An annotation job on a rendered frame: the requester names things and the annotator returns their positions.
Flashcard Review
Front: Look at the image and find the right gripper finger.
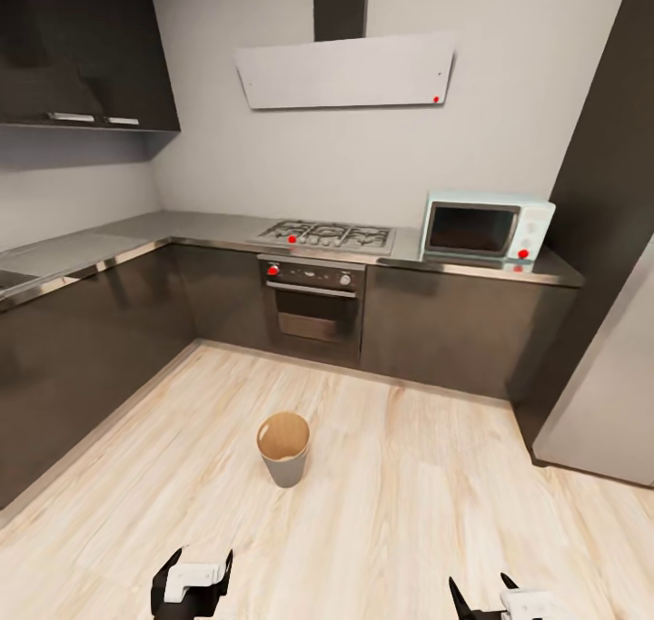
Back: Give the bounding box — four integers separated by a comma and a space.
500, 572, 524, 591
449, 576, 482, 620

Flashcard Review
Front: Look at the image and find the trash can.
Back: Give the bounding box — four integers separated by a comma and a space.
256, 411, 311, 489

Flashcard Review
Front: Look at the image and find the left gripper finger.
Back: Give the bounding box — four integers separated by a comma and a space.
152, 547, 183, 585
216, 550, 233, 605

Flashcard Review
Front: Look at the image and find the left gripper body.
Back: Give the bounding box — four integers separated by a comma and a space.
151, 578, 218, 620

